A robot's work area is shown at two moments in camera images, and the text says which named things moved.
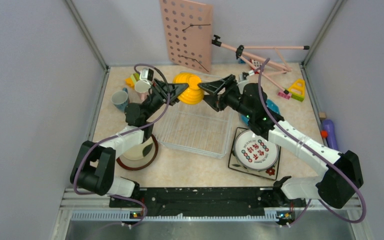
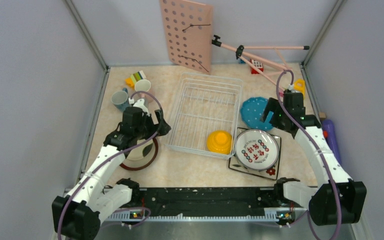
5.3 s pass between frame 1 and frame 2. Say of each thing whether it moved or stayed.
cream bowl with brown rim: stayed
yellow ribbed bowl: moved
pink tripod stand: stayed
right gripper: moved
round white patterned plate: stayed
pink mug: stayed
